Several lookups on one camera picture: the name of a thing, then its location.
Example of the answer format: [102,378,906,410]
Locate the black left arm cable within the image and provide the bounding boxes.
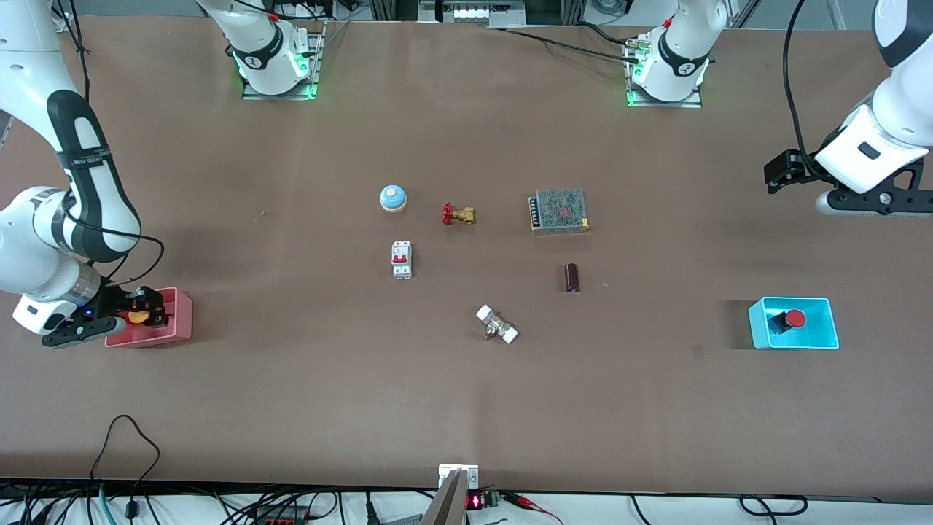
[782,0,832,179]

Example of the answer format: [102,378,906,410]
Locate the grey camera post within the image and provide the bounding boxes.
[421,470,467,525]

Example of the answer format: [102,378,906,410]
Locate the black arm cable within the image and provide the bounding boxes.
[782,0,832,179]
[51,0,166,289]

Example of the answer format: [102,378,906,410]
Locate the yellow push button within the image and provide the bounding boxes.
[128,297,169,328]

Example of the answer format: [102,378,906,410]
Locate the black coiled cable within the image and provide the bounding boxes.
[738,494,808,518]

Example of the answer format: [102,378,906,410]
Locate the white mounting bracket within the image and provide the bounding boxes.
[438,464,480,489]

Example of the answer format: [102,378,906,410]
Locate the red push button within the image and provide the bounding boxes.
[767,308,808,335]

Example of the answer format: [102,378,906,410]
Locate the pink plastic box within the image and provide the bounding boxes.
[104,287,193,349]

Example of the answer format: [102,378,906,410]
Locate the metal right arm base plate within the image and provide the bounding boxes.
[242,22,325,101]

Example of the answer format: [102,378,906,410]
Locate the red clip lead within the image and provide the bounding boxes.
[503,492,563,525]

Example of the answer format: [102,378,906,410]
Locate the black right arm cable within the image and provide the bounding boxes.
[51,0,166,289]

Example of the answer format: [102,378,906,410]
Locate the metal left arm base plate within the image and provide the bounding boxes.
[627,33,703,109]

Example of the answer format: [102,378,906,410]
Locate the metal fitting white end caps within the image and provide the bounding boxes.
[476,304,520,345]

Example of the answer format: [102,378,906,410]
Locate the blue plastic box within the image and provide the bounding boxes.
[749,297,840,351]

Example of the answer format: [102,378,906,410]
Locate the metal mesh power supply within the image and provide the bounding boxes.
[528,188,590,236]

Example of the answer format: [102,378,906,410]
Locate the black looped cable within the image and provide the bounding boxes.
[90,414,162,515]

